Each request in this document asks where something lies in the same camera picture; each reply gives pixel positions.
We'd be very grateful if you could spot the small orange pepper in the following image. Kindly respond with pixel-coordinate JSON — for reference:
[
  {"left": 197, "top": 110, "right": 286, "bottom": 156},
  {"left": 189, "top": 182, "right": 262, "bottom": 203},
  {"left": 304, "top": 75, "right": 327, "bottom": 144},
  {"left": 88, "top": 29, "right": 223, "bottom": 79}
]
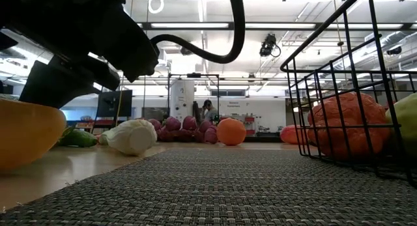
[{"left": 306, "top": 91, "right": 392, "bottom": 160}]

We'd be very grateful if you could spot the person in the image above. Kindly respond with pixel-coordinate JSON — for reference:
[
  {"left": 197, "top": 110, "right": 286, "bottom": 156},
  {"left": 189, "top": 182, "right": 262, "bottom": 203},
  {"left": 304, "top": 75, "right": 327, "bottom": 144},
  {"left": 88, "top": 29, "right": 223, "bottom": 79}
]
[{"left": 201, "top": 99, "right": 220, "bottom": 122}]

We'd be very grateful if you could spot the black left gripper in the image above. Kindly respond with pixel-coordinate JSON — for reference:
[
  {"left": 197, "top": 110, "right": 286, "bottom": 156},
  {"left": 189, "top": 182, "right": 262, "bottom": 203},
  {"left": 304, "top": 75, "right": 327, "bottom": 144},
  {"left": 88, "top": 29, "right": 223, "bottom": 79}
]
[{"left": 0, "top": 0, "right": 160, "bottom": 109}]

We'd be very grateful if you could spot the grey woven placemat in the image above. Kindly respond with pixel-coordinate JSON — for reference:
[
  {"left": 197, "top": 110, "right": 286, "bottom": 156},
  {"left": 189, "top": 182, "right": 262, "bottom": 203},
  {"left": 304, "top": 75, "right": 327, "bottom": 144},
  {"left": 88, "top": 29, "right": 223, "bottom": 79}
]
[{"left": 0, "top": 147, "right": 417, "bottom": 226}]

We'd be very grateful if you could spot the red parts shelf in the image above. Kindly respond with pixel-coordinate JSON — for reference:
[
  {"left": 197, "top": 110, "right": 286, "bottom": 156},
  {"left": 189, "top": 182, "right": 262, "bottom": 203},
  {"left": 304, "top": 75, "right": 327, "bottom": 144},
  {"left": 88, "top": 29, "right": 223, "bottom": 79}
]
[{"left": 244, "top": 116, "right": 255, "bottom": 136}]

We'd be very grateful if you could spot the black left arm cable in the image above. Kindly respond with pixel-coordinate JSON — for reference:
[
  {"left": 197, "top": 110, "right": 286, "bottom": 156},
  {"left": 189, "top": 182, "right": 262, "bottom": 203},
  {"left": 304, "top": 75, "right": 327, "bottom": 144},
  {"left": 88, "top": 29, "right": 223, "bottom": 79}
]
[{"left": 150, "top": 0, "right": 246, "bottom": 64}]

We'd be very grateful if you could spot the white cylindrical tank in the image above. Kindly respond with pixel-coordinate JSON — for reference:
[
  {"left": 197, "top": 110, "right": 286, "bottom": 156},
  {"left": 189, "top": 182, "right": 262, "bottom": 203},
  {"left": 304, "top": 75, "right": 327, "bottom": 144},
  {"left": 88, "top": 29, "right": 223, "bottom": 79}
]
[{"left": 169, "top": 79, "right": 195, "bottom": 122}]

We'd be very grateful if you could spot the black overhead camera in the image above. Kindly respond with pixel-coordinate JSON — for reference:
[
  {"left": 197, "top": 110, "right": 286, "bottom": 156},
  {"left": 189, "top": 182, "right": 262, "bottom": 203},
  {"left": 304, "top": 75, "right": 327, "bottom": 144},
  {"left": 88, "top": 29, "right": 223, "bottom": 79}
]
[{"left": 259, "top": 33, "right": 281, "bottom": 58}]

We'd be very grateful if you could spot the red yellow mango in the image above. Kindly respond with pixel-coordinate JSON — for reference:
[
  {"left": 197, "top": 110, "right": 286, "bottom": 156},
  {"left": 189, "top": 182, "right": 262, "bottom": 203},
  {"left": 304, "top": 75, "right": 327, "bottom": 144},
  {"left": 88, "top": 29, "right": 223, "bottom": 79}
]
[{"left": 280, "top": 124, "right": 309, "bottom": 145}]

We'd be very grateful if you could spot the black frame stand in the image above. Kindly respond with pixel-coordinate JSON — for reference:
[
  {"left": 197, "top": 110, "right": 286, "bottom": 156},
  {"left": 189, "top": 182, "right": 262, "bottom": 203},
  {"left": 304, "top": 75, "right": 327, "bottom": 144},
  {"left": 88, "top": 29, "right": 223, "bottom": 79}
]
[{"left": 167, "top": 72, "right": 220, "bottom": 122}]

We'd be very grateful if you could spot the orange fruit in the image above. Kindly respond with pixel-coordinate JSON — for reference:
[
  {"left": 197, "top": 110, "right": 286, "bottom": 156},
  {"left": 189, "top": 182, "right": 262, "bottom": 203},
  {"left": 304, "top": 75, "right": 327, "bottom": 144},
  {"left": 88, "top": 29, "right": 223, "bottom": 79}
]
[{"left": 216, "top": 117, "right": 248, "bottom": 147}]

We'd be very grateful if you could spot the white ring light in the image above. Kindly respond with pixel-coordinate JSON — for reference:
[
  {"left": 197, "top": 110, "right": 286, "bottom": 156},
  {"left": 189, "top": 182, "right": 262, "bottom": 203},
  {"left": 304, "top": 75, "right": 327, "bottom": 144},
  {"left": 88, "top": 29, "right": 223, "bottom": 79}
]
[{"left": 148, "top": 0, "right": 165, "bottom": 14}]

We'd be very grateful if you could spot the purple grape bunch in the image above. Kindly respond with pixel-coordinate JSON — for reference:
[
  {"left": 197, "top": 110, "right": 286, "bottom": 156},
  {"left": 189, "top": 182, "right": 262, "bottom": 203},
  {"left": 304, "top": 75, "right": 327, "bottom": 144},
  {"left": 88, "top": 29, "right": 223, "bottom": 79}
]
[{"left": 148, "top": 116, "right": 219, "bottom": 145}]

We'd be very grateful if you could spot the black wire basket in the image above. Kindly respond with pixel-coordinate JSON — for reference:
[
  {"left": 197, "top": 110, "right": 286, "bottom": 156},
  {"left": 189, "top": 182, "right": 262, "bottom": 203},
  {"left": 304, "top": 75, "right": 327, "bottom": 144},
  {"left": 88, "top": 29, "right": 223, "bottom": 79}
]
[{"left": 280, "top": 0, "right": 417, "bottom": 188}]

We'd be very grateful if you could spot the yellow squash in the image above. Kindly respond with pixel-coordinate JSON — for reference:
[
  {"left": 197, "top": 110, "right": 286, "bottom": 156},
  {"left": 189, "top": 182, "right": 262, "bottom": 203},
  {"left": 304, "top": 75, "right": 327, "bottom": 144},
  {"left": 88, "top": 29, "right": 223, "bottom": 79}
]
[{"left": 0, "top": 97, "right": 68, "bottom": 170}]

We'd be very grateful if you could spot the green apple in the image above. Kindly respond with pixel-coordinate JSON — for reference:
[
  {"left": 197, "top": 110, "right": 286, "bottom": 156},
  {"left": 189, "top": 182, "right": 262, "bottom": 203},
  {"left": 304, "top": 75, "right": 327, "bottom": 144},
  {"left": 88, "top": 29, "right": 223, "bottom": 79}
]
[{"left": 384, "top": 92, "right": 417, "bottom": 152}]

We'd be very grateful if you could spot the white bok choy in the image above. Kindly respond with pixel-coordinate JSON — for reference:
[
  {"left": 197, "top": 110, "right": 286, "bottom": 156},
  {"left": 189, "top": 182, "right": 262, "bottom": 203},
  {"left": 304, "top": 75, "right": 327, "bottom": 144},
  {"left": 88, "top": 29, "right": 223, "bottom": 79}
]
[{"left": 97, "top": 119, "right": 158, "bottom": 156}]

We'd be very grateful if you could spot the green zucchini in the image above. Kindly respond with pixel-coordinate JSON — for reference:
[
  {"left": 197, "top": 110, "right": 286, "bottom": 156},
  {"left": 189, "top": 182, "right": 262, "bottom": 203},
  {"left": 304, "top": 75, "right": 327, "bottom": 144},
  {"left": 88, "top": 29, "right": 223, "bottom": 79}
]
[{"left": 57, "top": 128, "right": 98, "bottom": 148}]

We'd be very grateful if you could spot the black monitor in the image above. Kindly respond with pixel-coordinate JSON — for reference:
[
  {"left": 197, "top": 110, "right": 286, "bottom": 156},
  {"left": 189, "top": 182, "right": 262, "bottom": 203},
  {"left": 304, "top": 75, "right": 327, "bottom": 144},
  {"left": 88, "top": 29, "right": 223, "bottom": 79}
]
[{"left": 96, "top": 89, "right": 134, "bottom": 119}]

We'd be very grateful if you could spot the black metal rig frame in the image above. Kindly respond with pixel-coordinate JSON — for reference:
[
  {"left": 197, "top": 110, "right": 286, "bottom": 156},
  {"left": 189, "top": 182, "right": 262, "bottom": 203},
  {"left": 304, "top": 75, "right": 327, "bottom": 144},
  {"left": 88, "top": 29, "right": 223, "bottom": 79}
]
[{"left": 136, "top": 21, "right": 417, "bottom": 32}]

